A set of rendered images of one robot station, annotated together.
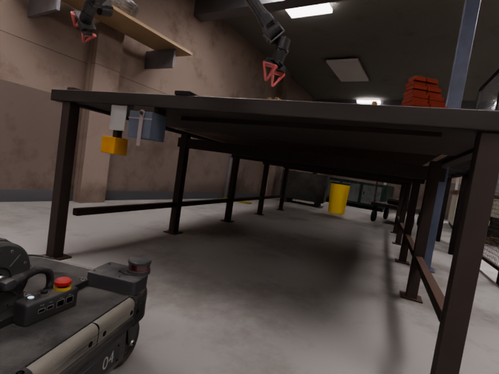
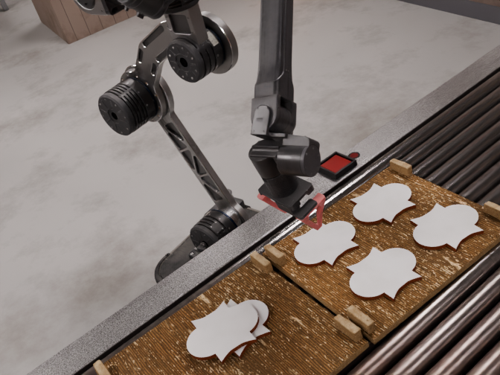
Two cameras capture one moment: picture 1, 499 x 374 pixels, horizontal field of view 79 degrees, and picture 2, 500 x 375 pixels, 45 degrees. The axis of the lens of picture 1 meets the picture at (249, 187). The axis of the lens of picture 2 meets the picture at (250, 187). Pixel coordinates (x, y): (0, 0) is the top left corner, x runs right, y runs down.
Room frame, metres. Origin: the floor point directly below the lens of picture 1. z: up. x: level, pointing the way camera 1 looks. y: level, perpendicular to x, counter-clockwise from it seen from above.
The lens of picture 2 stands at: (1.96, -0.82, 1.83)
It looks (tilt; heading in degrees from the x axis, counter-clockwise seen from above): 35 degrees down; 128
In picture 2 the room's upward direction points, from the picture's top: 17 degrees counter-clockwise
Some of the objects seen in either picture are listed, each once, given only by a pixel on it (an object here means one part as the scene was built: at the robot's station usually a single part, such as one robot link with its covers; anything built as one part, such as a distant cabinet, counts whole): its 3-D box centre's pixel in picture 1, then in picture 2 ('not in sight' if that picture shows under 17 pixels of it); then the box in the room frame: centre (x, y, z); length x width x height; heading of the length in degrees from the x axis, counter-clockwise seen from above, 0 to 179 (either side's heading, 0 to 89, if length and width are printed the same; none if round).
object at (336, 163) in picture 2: not in sight; (335, 165); (1.35, 0.33, 0.92); 0.06 x 0.06 x 0.01; 66
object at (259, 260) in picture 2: not in sight; (261, 262); (1.34, -0.07, 0.95); 0.06 x 0.02 x 0.03; 155
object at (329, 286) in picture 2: not in sight; (384, 240); (1.56, 0.08, 0.93); 0.41 x 0.35 x 0.02; 64
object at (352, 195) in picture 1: (357, 193); not in sight; (9.44, -3.33, 0.37); 1.85 x 1.69 x 0.74; 60
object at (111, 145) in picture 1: (116, 129); not in sight; (1.49, 0.68, 0.74); 0.09 x 0.08 x 0.24; 66
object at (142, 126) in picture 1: (145, 127); not in sight; (1.42, 0.51, 0.77); 0.14 x 0.11 x 0.18; 66
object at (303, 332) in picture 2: not in sight; (225, 358); (1.38, -0.30, 0.93); 0.41 x 0.35 x 0.02; 65
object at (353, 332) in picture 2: not in sight; (347, 327); (1.58, -0.18, 0.95); 0.06 x 0.02 x 0.03; 155
